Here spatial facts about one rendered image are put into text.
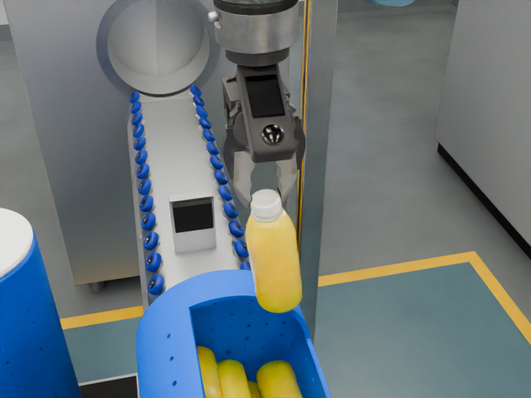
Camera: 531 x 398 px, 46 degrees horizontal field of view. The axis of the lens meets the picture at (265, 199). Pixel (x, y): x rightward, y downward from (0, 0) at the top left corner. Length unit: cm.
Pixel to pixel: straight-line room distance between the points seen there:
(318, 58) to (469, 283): 166
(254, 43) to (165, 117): 141
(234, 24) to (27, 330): 100
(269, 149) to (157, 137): 132
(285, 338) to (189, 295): 24
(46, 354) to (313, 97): 87
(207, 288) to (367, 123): 305
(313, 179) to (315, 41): 37
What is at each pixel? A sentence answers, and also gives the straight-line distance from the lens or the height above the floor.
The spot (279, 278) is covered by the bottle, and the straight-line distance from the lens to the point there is 83.
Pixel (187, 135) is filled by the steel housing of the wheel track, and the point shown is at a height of 93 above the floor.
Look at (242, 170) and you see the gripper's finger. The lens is 75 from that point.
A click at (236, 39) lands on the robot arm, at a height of 166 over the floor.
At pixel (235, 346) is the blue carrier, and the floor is 106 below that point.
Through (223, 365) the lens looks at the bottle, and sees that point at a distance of 104.
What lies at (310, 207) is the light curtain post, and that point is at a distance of 166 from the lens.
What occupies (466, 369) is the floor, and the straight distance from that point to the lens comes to 254.
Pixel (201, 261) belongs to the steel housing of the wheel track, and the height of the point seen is 93.
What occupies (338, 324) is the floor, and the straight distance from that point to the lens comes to 258.
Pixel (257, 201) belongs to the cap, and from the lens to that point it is 78.
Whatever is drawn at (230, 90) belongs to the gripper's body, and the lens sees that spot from 74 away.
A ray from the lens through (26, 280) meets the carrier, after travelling 143.
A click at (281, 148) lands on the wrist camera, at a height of 157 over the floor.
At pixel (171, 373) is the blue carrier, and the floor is 120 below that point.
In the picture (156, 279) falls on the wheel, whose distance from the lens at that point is 135.
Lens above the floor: 190
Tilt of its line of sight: 36 degrees down
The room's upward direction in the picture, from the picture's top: straight up
